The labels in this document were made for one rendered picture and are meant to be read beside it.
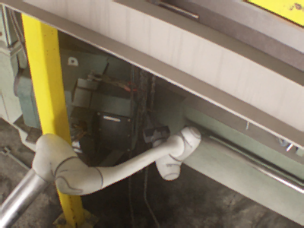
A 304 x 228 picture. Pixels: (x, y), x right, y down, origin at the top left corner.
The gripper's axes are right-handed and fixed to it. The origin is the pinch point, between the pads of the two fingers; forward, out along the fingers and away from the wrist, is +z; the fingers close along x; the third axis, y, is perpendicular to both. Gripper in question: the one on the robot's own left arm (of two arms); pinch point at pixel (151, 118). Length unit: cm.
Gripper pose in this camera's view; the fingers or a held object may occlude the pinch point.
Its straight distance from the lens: 226.9
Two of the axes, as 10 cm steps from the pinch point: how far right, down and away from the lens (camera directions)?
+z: -2.6, -7.3, 6.4
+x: 9.6, -1.6, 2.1
